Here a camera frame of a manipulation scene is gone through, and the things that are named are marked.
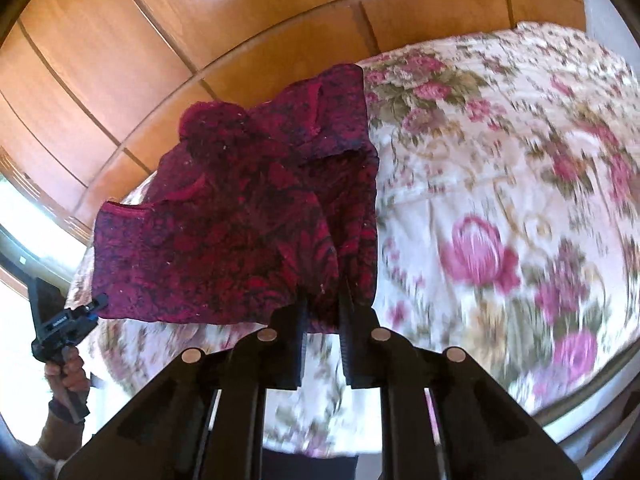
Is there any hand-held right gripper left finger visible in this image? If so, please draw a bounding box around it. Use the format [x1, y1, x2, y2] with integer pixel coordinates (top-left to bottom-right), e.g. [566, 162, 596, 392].
[56, 297, 309, 480]

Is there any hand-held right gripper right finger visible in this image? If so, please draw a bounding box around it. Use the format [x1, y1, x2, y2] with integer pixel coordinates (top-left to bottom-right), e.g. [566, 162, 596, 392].
[339, 291, 584, 480]

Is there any maroon knit sweater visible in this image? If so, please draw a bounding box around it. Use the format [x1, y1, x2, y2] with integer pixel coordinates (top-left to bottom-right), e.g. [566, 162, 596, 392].
[92, 62, 381, 336]

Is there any person's left forearm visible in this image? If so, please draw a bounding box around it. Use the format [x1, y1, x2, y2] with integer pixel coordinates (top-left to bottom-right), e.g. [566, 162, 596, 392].
[35, 394, 91, 462]

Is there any person's left hand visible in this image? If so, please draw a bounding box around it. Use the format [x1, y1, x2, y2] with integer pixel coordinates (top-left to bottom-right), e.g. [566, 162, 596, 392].
[44, 346, 92, 397]

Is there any window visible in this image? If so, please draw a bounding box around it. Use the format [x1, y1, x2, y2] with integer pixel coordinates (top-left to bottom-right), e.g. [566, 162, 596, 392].
[0, 170, 76, 311]

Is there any floral bedspread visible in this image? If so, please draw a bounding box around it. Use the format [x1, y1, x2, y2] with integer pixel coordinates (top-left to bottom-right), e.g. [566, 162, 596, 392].
[65, 22, 640, 461]

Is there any wooden wardrobe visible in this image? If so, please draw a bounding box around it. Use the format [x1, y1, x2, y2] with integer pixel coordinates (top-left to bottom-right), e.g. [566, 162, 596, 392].
[0, 0, 586, 241]

